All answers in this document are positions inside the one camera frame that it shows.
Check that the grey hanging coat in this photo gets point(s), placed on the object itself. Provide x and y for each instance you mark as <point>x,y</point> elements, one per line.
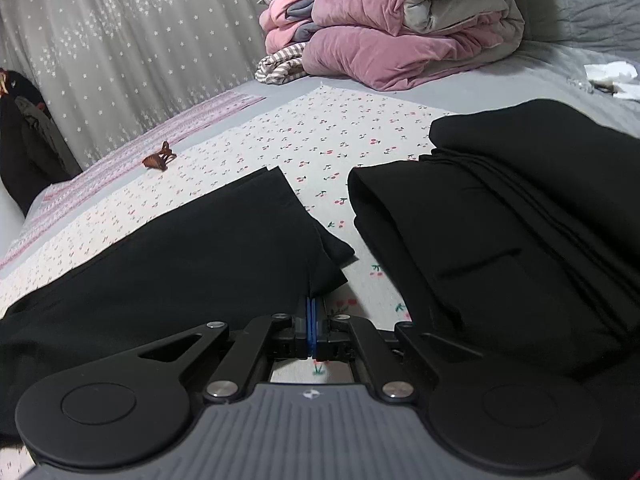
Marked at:
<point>40,125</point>

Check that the pink folded clothes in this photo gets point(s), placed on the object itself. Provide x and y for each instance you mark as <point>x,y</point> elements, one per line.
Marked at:
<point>285,10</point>

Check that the black hanging coat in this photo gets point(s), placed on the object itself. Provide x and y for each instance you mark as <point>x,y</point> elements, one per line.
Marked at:
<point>25,185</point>

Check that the red hanging garment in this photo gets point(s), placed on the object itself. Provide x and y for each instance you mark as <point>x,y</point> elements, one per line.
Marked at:
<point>4,85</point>

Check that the white crumpled tissue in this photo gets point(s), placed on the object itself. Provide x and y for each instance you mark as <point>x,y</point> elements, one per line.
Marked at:
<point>612,72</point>

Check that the brown hair claw clip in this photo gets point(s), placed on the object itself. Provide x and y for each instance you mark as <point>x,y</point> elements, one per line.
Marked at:
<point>157,159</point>

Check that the cherry print bed sheet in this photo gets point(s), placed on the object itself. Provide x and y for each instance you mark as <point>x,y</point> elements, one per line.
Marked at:
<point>225,150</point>

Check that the grey quilted blanket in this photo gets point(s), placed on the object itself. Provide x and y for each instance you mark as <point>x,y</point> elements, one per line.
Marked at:
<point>590,5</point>

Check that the folded black pants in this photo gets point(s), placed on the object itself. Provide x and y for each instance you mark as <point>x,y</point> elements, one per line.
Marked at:
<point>550,150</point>
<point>450,240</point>

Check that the grey star curtain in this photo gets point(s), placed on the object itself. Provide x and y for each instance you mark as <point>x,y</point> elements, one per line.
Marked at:
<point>125,35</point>

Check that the pink folded quilt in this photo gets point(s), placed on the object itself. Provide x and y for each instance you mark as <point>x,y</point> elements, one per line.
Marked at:
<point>390,50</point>

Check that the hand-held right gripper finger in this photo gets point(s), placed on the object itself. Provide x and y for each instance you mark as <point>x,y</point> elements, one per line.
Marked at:
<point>314,330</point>
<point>307,330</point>

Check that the black pants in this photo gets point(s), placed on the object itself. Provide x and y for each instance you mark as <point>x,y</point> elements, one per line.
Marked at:
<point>150,270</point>
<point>450,240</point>
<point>550,150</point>

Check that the pink striped bed sheet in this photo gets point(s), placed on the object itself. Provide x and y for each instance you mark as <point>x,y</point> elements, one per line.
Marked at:
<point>125,155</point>

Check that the striped cloth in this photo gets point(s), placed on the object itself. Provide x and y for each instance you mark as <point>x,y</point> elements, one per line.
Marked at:
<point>280,67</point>

